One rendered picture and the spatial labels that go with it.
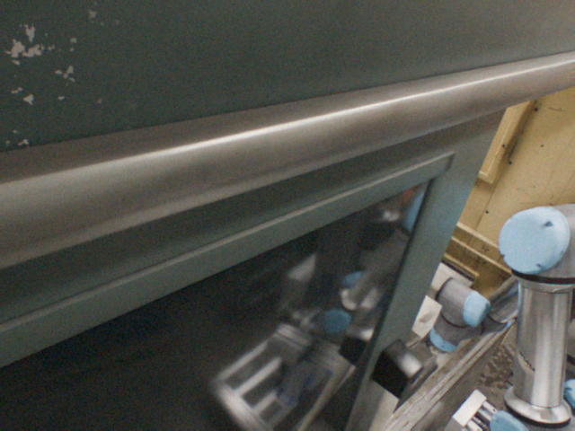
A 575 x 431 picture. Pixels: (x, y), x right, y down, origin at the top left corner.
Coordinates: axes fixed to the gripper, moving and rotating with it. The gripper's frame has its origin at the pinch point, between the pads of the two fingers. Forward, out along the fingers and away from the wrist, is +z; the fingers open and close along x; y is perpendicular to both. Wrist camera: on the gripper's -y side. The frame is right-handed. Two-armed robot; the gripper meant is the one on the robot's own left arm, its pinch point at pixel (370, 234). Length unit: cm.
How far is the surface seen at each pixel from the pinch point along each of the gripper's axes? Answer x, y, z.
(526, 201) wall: 89, 11, -14
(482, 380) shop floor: 123, 145, -33
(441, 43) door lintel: -52, -61, -31
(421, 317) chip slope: 61, 73, -4
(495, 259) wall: 89, 42, -14
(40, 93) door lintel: -82, -60, -30
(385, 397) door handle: -40, -2, -34
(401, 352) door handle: -38, -12, -33
